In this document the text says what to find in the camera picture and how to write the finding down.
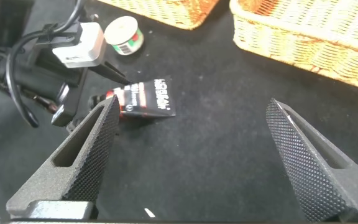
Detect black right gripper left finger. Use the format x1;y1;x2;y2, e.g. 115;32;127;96
5;94;121;218

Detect wicker basket with food items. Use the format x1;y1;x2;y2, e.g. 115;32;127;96
229;0;358;94

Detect black table cloth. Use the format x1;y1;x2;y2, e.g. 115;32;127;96
0;0;358;223

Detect wicker basket with teal cup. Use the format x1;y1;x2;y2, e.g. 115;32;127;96
98;0;220;30

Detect tin can with green label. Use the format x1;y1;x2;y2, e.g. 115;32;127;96
103;16;145;56

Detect black cosmetic tube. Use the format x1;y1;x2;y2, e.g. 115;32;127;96
88;77;177;119

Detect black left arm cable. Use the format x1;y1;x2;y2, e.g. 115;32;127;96
4;0;85;128

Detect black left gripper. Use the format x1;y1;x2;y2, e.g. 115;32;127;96
26;46;131;128

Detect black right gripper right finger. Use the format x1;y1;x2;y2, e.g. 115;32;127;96
264;97;358;223

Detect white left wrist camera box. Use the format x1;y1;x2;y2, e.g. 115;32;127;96
52;22;107;68

